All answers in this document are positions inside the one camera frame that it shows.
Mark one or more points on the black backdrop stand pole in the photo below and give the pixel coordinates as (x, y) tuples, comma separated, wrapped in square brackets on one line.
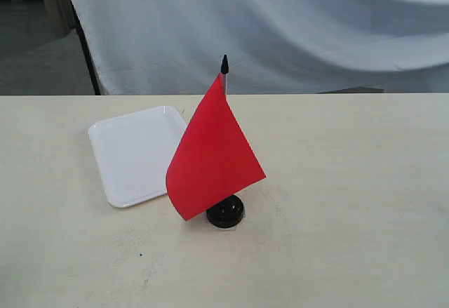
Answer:
[(86, 52)]

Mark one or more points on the white backdrop cloth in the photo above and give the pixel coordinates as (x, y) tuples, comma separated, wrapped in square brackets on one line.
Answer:
[(164, 47)]

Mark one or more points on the black round flag base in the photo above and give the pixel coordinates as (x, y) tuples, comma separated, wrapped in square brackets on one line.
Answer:
[(227, 213)]

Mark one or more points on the white rectangular plastic tray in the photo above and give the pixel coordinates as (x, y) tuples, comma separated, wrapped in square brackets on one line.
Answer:
[(133, 153)]

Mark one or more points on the red flag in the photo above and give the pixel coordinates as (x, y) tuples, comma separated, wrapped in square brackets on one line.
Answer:
[(213, 160)]

